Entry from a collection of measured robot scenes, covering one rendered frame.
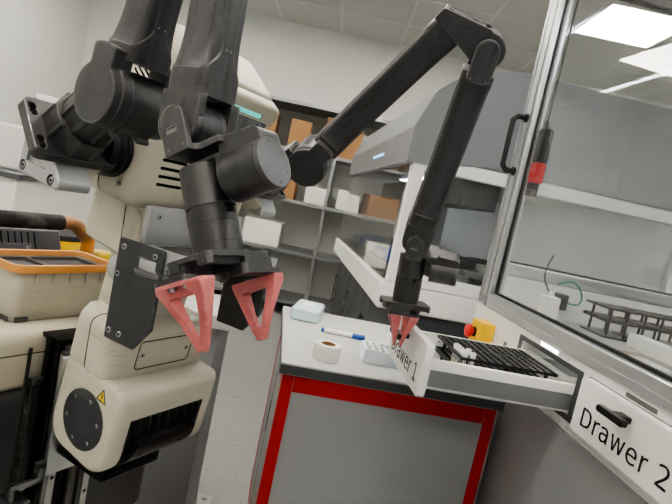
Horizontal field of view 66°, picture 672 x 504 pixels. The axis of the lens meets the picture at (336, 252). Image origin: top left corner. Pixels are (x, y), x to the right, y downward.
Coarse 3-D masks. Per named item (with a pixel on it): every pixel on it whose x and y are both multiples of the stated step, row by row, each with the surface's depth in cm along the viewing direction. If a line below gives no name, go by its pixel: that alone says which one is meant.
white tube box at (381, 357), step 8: (376, 344) 145; (384, 344) 147; (360, 352) 144; (368, 352) 138; (376, 352) 138; (384, 352) 138; (368, 360) 138; (376, 360) 139; (384, 360) 139; (392, 360) 139
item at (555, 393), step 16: (432, 336) 129; (528, 352) 132; (432, 368) 105; (448, 368) 105; (464, 368) 106; (480, 368) 106; (432, 384) 105; (448, 384) 105; (464, 384) 106; (480, 384) 106; (496, 384) 106; (512, 384) 107; (528, 384) 107; (544, 384) 108; (560, 384) 108; (512, 400) 107; (528, 400) 107; (544, 400) 108; (560, 400) 108
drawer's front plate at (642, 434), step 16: (592, 384) 100; (592, 400) 99; (608, 400) 95; (624, 400) 92; (576, 416) 103; (592, 416) 98; (640, 416) 86; (576, 432) 102; (608, 432) 93; (624, 432) 89; (640, 432) 86; (656, 432) 82; (608, 448) 92; (624, 448) 88; (640, 448) 85; (656, 448) 82; (624, 464) 88; (656, 464) 81; (640, 480) 84; (656, 480) 80; (656, 496) 80
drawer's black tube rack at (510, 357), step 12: (444, 348) 125; (480, 348) 121; (492, 348) 124; (504, 348) 127; (480, 360) 111; (492, 360) 113; (504, 360) 114; (516, 360) 117; (528, 360) 120; (516, 372) 118; (528, 372) 120; (540, 372) 111; (552, 372) 113
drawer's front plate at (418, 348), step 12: (420, 336) 108; (396, 348) 124; (408, 348) 114; (420, 348) 106; (432, 348) 102; (396, 360) 122; (408, 360) 113; (420, 360) 105; (408, 372) 111; (420, 372) 103; (408, 384) 109; (420, 384) 103; (420, 396) 104
